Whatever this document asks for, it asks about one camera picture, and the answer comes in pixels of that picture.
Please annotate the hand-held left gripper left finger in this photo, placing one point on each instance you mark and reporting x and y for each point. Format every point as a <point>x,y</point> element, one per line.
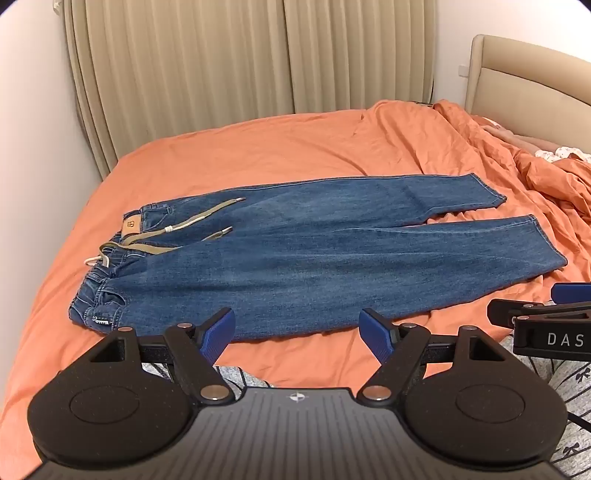
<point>218,333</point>

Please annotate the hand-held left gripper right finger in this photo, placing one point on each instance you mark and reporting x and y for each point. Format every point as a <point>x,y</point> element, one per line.
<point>375,333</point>

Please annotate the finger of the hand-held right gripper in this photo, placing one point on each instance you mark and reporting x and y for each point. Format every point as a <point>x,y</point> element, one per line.
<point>512,311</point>
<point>572,293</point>

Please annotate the blue denim pants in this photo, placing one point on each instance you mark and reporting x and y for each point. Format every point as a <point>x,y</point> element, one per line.
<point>300,258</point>

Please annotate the person's grey patterned clothing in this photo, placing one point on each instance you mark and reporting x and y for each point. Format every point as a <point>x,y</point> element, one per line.
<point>572,397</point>

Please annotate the orange duvet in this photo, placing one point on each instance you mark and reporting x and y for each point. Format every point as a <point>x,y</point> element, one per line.
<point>531,184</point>

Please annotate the white floral cloth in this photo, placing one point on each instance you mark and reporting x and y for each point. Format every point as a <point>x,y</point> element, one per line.
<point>572,153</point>

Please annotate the orange bed sheet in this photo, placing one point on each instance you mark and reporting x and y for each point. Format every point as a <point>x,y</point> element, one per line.
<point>277,147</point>

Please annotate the beige upholstered headboard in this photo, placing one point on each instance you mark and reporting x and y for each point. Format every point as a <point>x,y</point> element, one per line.
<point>521,78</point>

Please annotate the beige curtain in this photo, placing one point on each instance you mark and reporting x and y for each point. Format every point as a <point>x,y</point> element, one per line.
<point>175,78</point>
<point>360,50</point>

